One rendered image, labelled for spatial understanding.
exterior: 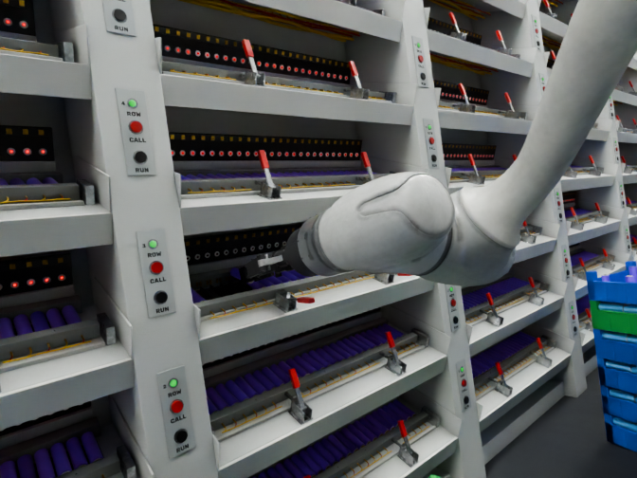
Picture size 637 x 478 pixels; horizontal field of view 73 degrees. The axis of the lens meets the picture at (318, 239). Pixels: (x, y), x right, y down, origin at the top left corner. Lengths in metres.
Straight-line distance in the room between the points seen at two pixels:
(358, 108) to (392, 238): 0.53
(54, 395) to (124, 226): 0.23
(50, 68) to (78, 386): 0.41
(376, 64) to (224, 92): 0.53
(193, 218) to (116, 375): 0.24
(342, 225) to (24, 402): 0.43
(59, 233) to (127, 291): 0.11
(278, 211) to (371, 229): 0.33
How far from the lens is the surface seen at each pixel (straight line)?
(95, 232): 0.65
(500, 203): 0.57
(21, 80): 0.68
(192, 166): 0.88
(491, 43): 1.83
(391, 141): 1.13
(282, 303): 0.78
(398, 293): 0.97
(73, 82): 0.69
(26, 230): 0.63
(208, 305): 0.73
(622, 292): 1.37
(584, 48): 0.46
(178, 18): 1.02
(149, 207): 0.66
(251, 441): 0.79
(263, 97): 0.80
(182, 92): 0.73
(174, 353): 0.67
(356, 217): 0.48
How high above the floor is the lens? 0.69
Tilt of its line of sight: 1 degrees down
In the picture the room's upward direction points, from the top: 8 degrees counter-clockwise
